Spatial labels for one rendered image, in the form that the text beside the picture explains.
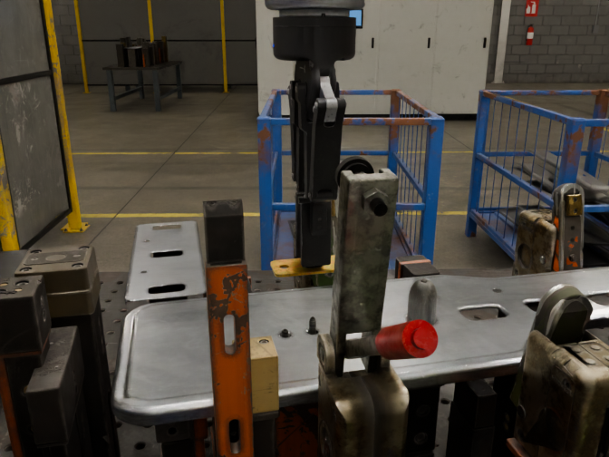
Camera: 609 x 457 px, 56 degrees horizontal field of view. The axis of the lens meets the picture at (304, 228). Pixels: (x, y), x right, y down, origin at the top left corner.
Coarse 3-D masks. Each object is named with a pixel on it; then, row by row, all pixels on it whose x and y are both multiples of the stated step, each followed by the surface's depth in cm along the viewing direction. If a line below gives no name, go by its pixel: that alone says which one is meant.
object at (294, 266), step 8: (272, 264) 59; (280, 264) 59; (288, 264) 59; (296, 264) 59; (280, 272) 57; (288, 272) 57; (296, 272) 57; (304, 272) 57; (312, 272) 57; (320, 272) 57; (328, 272) 58
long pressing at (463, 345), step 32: (320, 288) 72; (448, 288) 72; (480, 288) 72; (512, 288) 72; (544, 288) 72; (608, 288) 72; (128, 320) 65; (160, 320) 64; (192, 320) 64; (224, 320) 64; (256, 320) 64; (288, 320) 64; (320, 320) 64; (384, 320) 64; (448, 320) 64; (480, 320) 64; (512, 320) 64; (608, 320) 65; (128, 352) 58; (160, 352) 58; (192, 352) 58; (288, 352) 58; (448, 352) 58; (480, 352) 58; (512, 352) 57; (128, 384) 52; (160, 384) 52; (192, 384) 52; (288, 384) 52; (416, 384) 54; (128, 416) 49; (160, 416) 49; (192, 416) 49
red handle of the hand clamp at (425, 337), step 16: (416, 320) 33; (368, 336) 40; (384, 336) 36; (400, 336) 33; (416, 336) 32; (432, 336) 32; (352, 352) 44; (368, 352) 40; (384, 352) 36; (400, 352) 34; (416, 352) 33; (432, 352) 33
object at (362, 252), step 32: (352, 160) 42; (352, 192) 38; (384, 192) 39; (352, 224) 40; (384, 224) 40; (352, 256) 41; (384, 256) 42; (352, 288) 42; (384, 288) 43; (352, 320) 44
